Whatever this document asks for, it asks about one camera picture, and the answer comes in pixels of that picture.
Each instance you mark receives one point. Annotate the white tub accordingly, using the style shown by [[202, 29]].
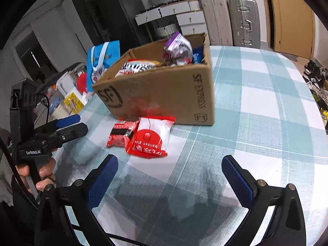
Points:
[[60, 111]]

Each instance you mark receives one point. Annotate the silver suitcase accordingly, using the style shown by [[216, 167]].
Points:
[[243, 23]]

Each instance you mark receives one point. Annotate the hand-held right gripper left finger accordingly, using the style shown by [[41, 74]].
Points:
[[102, 182]]

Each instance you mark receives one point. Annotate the black chair back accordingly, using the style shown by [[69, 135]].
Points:
[[64, 70]]

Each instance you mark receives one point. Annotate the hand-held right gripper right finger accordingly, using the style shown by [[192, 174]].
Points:
[[238, 182]]

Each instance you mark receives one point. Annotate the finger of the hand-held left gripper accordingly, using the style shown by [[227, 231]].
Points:
[[68, 120], [74, 133]]

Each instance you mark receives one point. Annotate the white noodle snack bag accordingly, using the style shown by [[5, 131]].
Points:
[[135, 66]]

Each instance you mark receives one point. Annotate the person's left forearm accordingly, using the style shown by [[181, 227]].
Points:
[[23, 217]]

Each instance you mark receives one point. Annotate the wooden door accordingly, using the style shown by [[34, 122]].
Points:
[[292, 23]]

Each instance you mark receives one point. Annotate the black refrigerator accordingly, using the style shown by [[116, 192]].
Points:
[[120, 15]]

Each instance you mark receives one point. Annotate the person's left hand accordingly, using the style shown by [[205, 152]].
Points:
[[47, 166]]

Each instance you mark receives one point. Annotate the white plastic container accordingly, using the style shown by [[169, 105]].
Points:
[[65, 82]]

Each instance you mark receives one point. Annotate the blue snack packet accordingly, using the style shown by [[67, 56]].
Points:
[[197, 55]]

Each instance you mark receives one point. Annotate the beige suitcase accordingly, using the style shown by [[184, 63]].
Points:
[[216, 20]]

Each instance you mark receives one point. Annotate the grey slatted basket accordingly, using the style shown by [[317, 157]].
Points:
[[166, 30]]

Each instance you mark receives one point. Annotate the purple snack bag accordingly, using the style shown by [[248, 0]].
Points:
[[179, 47]]

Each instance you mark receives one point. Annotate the white and red packet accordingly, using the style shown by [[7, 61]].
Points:
[[148, 138]]

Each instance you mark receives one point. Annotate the brown cardboard box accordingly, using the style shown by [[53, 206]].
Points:
[[158, 92]]

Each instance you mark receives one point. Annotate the white drawer cabinet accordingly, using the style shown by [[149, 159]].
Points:
[[191, 18]]

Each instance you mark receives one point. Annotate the small red snack packet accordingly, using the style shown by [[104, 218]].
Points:
[[117, 133]]

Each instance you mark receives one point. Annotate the pile of shoes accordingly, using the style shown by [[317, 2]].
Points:
[[315, 71]]

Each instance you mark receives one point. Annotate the checked teal tablecloth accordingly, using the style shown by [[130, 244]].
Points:
[[256, 107]]

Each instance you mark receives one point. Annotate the yellow box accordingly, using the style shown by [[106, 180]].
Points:
[[73, 101]]

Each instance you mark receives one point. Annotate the blue cartoon gift bag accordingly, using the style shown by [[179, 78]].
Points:
[[112, 51]]

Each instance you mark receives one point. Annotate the black and yellow bag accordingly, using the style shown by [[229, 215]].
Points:
[[324, 112]]

